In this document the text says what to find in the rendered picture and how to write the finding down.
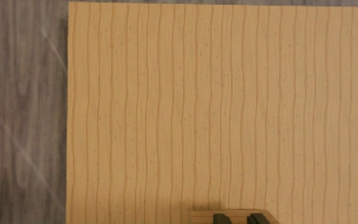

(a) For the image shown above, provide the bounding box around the tan wooden bench board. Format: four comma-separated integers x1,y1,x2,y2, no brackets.
66,2,358,224

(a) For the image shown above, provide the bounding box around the small light wooden block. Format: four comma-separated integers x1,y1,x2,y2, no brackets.
190,210,280,224

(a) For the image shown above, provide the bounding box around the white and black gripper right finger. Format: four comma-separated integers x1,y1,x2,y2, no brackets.
247,213,271,224

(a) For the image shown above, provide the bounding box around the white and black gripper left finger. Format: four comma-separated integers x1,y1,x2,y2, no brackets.
213,213,232,224

